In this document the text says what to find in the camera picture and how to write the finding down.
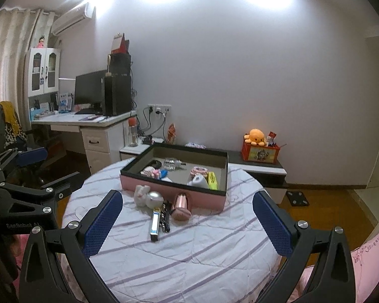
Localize blue and silver harmonica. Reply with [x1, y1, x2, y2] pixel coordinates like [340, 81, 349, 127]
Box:
[150, 208, 161, 242]

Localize black-topped nightstand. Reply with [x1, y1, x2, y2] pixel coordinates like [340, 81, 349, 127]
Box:
[228, 150, 288, 204]

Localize white glass-door cabinet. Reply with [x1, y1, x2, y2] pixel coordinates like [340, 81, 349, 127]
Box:
[25, 48, 61, 114]

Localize white desk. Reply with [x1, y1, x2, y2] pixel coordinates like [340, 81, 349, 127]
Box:
[30, 110, 138, 175]

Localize red printed box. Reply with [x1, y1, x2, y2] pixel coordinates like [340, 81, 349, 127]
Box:
[242, 140, 280, 165]

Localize beige curtain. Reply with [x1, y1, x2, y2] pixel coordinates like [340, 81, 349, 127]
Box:
[0, 8, 56, 158]

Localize pink wooden puzzle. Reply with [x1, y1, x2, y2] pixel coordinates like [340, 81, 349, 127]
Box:
[141, 167, 161, 180]

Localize black monitor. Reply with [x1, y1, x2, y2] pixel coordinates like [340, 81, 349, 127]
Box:
[74, 70, 108, 114]

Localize wall power outlet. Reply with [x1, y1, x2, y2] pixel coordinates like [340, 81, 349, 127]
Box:
[147, 104, 172, 116]

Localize white air conditioner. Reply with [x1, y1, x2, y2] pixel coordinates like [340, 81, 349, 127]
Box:
[51, 3, 92, 35]

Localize black computer tower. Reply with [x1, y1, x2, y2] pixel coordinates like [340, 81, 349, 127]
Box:
[104, 76, 133, 116]

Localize orange-lidded bottle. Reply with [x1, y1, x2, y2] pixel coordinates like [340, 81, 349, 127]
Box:
[128, 117, 139, 147]

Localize orange octopus plush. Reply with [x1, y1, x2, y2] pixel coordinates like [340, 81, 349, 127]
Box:
[244, 128, 267, 147]

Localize black speakers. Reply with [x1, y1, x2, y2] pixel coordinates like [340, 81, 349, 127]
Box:
[109, 54, 131, 77]

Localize white low cabinet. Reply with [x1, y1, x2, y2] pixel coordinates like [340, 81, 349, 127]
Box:
[119, 137, 165, 162]

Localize rose gold canister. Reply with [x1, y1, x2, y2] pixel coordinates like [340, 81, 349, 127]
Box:
[171, 192, 193, 221]

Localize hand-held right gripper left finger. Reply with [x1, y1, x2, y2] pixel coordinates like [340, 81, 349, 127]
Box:
[17, 189, 124, 303]

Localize pink box with black rim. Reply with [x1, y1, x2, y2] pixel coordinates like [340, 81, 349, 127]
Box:
[120, 143, 229, 213]

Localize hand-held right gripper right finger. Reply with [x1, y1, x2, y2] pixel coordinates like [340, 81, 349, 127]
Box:
[252, 191, 357, 303]

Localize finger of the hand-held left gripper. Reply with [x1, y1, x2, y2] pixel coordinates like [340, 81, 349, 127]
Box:
[0, 147, 48, 184]
[0, 171, 81, 216]

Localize office chair with clothes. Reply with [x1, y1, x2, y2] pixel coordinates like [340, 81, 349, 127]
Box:
[0, 101, 48, 193]

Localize black bathroom scale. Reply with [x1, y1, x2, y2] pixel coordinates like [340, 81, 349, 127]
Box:
[287, 191, 308, 207]

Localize white rabbit figurine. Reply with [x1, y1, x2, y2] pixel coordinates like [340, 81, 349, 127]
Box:
[134, 184, 164, 209]

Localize pink quilt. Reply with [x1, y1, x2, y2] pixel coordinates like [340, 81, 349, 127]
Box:
[291, 224, 379, 303]

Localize red desk calendar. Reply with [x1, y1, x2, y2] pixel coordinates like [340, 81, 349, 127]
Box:
[112, 32, 130, 55]

